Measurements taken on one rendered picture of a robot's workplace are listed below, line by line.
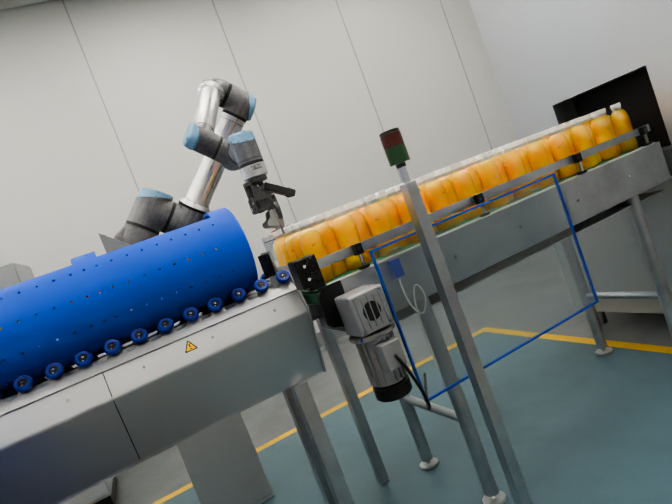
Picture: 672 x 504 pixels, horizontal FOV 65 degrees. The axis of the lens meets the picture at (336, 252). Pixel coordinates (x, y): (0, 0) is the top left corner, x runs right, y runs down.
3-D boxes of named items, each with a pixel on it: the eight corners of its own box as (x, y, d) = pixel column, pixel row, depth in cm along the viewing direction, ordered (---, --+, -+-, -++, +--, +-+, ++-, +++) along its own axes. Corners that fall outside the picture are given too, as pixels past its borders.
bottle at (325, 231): (348, 270, 170) (328, 216, 168) (328, 278, 169) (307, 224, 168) (346, 269, 177) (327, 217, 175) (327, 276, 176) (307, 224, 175)
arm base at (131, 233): (116, 241, 243) (125, 221, 244) (157, 255, 247) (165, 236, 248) (109, 237, 225) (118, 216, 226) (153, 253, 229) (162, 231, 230)
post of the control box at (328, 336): (377, 481, 216) (290, 254, 209) (385, 476, 218) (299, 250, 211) (381, 484, 213) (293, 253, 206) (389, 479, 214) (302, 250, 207)
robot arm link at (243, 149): (246, 133, 189) (255, 124, 181) (259, 166, 190) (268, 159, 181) (222, 139, 185) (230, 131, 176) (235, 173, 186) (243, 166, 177)
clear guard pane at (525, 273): (426, 398, 162) (371, 252, 159) (595, 300, 192) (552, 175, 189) (427, 399, 162) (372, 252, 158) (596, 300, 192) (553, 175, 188)
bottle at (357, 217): (381, 254, 180) (362, 203, 178) (376, 259, 173) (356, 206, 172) (363, 260, 182) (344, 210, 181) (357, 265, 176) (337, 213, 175)
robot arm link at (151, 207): (125, 221, 241) (139, 186, 244) (161, 235, 248) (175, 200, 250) (126, 219, 227) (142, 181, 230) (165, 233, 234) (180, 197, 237)
